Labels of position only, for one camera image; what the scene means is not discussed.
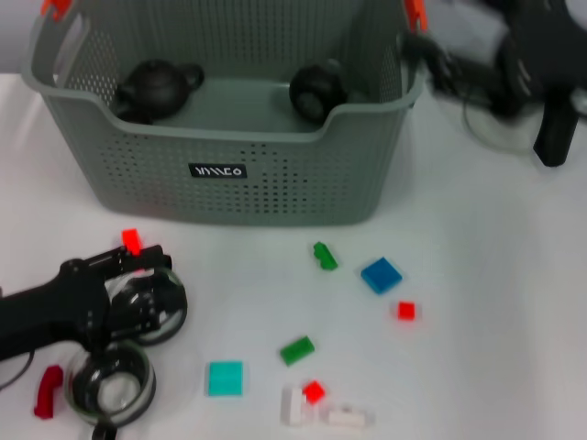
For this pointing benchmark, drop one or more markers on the orange-red rectangular brick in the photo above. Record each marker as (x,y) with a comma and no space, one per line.
(131,238)

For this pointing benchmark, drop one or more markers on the teal square plate brick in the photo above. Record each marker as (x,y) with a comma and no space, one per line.
(224,378)

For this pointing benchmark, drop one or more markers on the dark red curved brick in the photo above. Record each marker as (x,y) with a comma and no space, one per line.
(46,394)

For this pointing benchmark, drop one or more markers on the white long brick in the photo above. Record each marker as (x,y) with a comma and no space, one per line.
(346,418)

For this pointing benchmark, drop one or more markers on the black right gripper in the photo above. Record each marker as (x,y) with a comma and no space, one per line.
(532,64)

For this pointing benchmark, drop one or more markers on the green stepped brick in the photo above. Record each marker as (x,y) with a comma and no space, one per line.
(325,256)

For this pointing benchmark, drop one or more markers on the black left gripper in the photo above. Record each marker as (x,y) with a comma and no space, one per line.
(46,316)

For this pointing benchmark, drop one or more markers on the small red square brick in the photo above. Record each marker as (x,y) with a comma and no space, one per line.
(314,392)
(406,310)

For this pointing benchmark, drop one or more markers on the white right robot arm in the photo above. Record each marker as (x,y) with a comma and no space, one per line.
(477,23)

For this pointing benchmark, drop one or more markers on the grey perforated storage bin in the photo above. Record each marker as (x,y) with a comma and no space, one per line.
(275,183)

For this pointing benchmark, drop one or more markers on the blue square plate brick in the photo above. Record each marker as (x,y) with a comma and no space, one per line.
(381,275)

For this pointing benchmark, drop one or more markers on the black clay teapot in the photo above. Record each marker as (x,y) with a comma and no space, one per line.
(156,87)

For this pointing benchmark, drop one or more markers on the green rectangular brick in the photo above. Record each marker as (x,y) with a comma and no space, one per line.
(297,349)

